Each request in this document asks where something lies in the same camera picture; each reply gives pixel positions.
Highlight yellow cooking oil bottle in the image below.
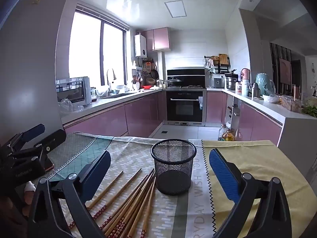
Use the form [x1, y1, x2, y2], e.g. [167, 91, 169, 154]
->
[222, 128, 235, 142]

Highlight black mesh pen holder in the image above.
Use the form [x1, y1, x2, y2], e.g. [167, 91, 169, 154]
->
[151, 139, 197, 196]

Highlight clear plastic bag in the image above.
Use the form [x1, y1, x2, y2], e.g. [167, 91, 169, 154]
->
[58, 99, 85, 114]

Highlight steel sink faucet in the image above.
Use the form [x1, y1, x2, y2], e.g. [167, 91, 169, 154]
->
[106, 68, 117, 96]

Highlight pink wall cabinet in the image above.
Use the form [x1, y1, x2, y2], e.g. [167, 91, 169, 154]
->
[141, 27, 171, 52]

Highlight clear food container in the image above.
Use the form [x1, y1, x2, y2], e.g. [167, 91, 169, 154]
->
[281, 95, 303, 111]

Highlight white bowl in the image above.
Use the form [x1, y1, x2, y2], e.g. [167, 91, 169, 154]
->
[263, 94, 280, 104]

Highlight knife rack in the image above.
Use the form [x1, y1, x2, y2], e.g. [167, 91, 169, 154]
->
[227, 104, 241, 118]

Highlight silver rice cooker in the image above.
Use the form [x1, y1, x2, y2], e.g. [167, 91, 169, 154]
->
[210, 77, 225, 89]

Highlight bunch of wooden chopsticks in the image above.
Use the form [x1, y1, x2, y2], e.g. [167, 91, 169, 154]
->
[67, 168, 157, 238]

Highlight steel kitchen sink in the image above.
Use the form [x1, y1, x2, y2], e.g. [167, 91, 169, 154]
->
[99, 93, 129, 100]

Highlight black wok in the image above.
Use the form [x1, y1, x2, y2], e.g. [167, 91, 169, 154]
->
[167, 77, 183, 87]

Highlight black countertop shelf rack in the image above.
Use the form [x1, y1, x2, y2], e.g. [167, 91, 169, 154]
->
[204, 54, 231, 73]

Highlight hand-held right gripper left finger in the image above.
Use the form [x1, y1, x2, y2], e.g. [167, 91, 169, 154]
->
[27, 150, 112, 238]

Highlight white water heater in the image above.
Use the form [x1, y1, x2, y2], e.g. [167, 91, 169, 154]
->
[134, 34, 148, 57]

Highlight green leafy vegetables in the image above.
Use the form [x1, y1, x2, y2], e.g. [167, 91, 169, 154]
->
[301, 104, 317, 118]

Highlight white countertop oven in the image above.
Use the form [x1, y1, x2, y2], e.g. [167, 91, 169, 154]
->
[56, 76, 92, 106]

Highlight person's left hand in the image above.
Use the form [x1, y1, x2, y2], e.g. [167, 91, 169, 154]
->
[0, 181, 37, 228]

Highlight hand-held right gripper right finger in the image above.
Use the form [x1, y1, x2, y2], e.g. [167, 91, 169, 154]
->
[209, 149, 293, 238]

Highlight black built-in oven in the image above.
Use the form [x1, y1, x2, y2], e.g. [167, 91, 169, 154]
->
[165, 89, 207, 126]

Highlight patchwork printed tablecloth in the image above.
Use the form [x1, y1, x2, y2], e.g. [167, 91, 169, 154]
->
[47, 132, 315, 238]

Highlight framed wall picture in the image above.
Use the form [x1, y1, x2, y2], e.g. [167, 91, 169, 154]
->
[279, 58, 293, 85]

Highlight pink base cabinet run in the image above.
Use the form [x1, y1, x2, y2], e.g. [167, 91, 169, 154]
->
[63, 89, 167, 142]
[206, 90, 284, 147]

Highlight black range hood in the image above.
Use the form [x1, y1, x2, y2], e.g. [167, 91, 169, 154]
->
[167, 67, 206, 87]

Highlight teal covered appliance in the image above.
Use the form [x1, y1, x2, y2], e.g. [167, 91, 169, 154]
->
[255, 73, 276, 97]

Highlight steel stock pot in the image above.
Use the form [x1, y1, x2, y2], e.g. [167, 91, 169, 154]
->
[225, 77, 239, 91]

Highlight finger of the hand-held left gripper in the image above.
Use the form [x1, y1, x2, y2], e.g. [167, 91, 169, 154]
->
[33, 129, 67, 154]
[5, 123, 46, 149]

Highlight ceiling light panel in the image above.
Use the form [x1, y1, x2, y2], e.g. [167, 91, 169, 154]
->
[164, 1, 188, 18]

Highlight kitchen window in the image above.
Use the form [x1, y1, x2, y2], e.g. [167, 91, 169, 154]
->
[68, 4, 130, 87]

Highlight wall rack with kitchen tools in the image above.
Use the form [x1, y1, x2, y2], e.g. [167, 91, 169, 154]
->
[131, 58, 159, 90]

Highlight dark sauce bottle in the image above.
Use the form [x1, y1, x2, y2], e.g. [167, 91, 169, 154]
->
[217, 124, 228, 141]

